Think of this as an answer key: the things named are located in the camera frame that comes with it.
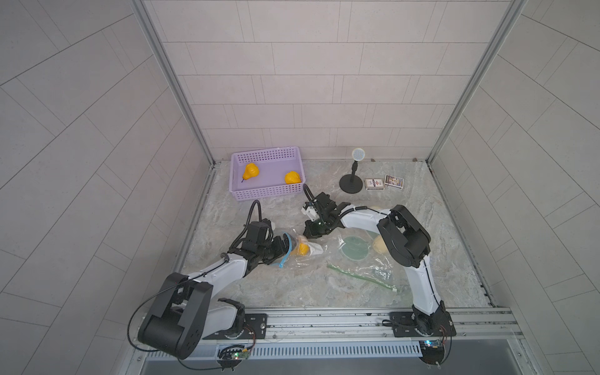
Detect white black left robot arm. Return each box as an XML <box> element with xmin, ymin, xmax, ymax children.
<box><xmin>137</xmin><ymin>219</ymin><xmax>297</xmax><ymax>359</ymax></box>

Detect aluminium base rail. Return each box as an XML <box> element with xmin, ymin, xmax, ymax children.
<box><xmin>130</xmin><ymin>306</ymin><xmax>517</xmax><ymax>362</ymax></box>

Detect white gold card box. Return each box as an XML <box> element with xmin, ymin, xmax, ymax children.
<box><xmin>364</xmin><ymin>178</ymin><xmax>385</xmax><ymax>191</ymax></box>

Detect yellow pear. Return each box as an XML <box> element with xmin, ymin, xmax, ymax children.
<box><xmin>295</xmin><ymin>242</ymin><xmax>311</xmax><ymax>256</ymax></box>
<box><xmin>284</xmin><ymin>171</ymin><xmax>303</xmax><ymax>184</ymax></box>
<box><xmin>242</xmin><ymin>162</ymin><xmax>260</xmax><ymax>182</ymax></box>

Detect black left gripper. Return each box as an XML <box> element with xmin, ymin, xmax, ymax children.
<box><xmin>255</xmin><ymin>233</ymin><xmax>300</xmax><ymax>264</ymax></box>

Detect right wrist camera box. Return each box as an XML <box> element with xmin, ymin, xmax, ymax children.
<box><xmin>301</xmin><ymin>202</ymin><xmax>320</xmax><ymax>222</ymax></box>

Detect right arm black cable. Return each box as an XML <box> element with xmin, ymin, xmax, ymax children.
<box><xmin>302</xmin><ymin>183</ymin><xmax>324</xmax><ymax>221</ymax></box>

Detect blue zip-top bag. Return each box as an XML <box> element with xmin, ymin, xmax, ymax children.
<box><xmin>277</xmin><ymin>232</ymin><xmax>325</xmax><ymax>269</ymax></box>

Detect pale round fruit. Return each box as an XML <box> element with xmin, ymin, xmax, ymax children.
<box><xmin>372</xmin><ymin>235</ymin><xmax>389</xmax><ymax>255</ymax></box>

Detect purple plastic basket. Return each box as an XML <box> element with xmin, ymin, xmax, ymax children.
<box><xmin>229</xmin><ymin>146</ymin><xmax>306</xmax><ymax>201</ymax></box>

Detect green zip-top bag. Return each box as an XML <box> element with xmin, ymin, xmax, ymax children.
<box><xmin>327</xmin><ymin>230</ymin><xmax>398</xmax><ymax>292</ymax></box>

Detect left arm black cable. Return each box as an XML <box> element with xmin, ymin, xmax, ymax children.
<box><xmin>126</xmin><ymin>200</ymin><xmax>263</xmax><ymax>371</ymax></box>

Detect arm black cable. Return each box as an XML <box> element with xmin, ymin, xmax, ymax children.
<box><xmin>302</xmin><ymin>183</ymin><xmax>324</xmax><ymax>221</ymax></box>
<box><xmin>126</xmin><ymin>200</ymin><xmax>263</xmax><ymax>371</ymax></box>

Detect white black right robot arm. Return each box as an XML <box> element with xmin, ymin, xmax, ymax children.
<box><xmin>302</xmin><ymin>184</ymin><xmax>456</xmax><ymax>338</ymax></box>

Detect black microphone stand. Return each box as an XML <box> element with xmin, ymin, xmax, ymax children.
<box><xmin>339</xmin><ymin>160</ymin><xmax>363</xmax><ymax>194</ymax></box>

